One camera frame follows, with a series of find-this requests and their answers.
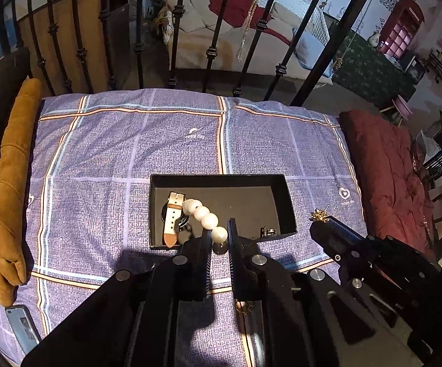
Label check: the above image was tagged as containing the black jewelry box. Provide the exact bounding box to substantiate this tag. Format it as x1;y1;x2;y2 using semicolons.
149;174;297;251

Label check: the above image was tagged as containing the brown suede pillow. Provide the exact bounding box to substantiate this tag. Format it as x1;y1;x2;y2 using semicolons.
0;78;43;307

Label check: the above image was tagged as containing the knotted rope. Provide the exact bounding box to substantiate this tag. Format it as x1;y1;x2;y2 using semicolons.
156;0;176;43

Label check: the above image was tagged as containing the cream tassel rope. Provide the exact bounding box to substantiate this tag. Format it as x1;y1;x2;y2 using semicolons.
236;0;264;62

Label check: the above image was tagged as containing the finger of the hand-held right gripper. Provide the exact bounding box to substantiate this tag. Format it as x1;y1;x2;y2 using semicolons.
325;216;375;246
309;221;372;273

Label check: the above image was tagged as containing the red phone booth cabinet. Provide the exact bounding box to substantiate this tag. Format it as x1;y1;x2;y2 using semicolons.
380;0;425;58

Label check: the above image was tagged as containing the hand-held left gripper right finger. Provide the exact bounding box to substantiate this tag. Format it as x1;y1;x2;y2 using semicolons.
227;218;424;367

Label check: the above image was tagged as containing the black iron bed rail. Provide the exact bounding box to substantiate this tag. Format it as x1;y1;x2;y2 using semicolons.
0;0;383;108

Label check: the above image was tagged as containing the smartphone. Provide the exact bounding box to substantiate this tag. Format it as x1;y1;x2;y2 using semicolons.
5;304;42;356

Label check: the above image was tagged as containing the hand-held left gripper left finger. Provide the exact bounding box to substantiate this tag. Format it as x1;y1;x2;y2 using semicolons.
21;230;214;367

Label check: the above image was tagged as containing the pink chair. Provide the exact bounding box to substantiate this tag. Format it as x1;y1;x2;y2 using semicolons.
381;95;413;127

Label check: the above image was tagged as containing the green floral tablecloth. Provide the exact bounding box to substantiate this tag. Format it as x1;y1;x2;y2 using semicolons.
332;23;417;108

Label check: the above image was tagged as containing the large white bead bracelet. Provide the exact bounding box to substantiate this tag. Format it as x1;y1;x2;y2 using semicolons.
183;199;228;255

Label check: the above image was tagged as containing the red blanket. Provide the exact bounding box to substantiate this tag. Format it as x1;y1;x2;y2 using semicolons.
209;0;296;44

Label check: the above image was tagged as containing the beige pillow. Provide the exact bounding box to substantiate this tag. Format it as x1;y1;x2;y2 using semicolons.
159;0;238;34

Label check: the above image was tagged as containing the white strap watch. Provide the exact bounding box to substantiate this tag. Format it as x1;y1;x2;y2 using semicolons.
156;192;192;247

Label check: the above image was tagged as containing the dark red quilt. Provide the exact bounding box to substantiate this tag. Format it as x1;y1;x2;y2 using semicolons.
339;109;440;261

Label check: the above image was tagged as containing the white mattress bed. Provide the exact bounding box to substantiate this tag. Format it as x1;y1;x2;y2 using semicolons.
160;0;334;85

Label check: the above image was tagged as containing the wooden board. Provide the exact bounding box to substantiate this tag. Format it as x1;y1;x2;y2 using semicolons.
16;0;111;96

